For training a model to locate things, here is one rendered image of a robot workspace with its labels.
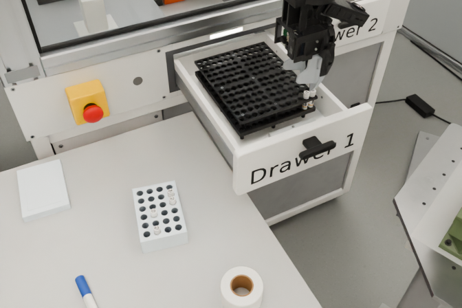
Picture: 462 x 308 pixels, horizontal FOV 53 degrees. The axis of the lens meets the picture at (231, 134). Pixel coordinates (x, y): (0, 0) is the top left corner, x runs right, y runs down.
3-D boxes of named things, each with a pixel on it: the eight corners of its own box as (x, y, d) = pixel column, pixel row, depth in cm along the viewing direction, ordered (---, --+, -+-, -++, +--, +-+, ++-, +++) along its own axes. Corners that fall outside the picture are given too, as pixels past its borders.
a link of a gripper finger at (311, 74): (289, 96, 90) (292, 54, 84) (315, 87, 92) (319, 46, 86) (298, 104, 88) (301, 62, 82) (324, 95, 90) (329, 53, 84)
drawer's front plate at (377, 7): (381, 33, 126) (392, -4, 118) (290, 61, 117) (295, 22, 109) (377, 30, 127) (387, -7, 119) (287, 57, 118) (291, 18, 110)
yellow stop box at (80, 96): (111, 118, 98) (105, 91, 93) (78, 128, 96) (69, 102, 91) (105, 104, 101) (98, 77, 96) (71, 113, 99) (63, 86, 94)
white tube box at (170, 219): (188, 243, 86) (187, 232, 83) (142, 254, 84) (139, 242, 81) (176, 192, 94) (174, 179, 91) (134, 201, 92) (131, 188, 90)
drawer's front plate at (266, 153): (362, 147, 95) (374, 106, 88) (236, 196, 86) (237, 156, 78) (357, 141, 97) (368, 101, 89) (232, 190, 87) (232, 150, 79)
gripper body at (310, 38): (272, 45, 86) (278, -17, 78) (311, 34, 89) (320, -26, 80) (294, 67, 81) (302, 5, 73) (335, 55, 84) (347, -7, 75)
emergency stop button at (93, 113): (106, 121, 95) (102, 106, 92) (86, 127, 94) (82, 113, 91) (102, 112, 97) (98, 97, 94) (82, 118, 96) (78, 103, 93)
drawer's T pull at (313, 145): (336, 148, 84) (337, 142, 83) (301, 161, 82) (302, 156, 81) (324, 135, 86) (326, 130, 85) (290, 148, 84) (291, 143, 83)
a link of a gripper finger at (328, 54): (309, 69, 88) (313, 27, 83) (317, 66, 89) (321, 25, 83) (323, 81, 85) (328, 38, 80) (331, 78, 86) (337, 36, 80)
